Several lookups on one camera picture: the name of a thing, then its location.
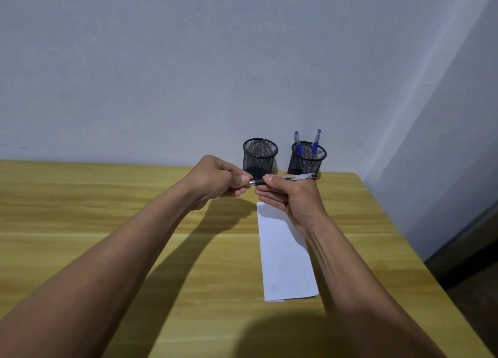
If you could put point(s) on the black mesh pen cup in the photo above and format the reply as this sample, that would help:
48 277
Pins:
258 155
307 163

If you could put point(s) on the white paper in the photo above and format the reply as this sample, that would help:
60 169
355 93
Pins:
286 268

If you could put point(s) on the person's left hand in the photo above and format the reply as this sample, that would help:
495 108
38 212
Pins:
214 180

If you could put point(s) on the blue pen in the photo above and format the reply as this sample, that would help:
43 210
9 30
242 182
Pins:
316 143
299 149

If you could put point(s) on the person's right hand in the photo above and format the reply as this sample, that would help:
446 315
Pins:
301 202

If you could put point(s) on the person's right forearm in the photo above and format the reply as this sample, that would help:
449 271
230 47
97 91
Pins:
362 299

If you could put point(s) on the person's left forearm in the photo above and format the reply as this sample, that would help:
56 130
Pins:
85 276

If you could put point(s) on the black pen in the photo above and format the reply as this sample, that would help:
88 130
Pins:
303 177

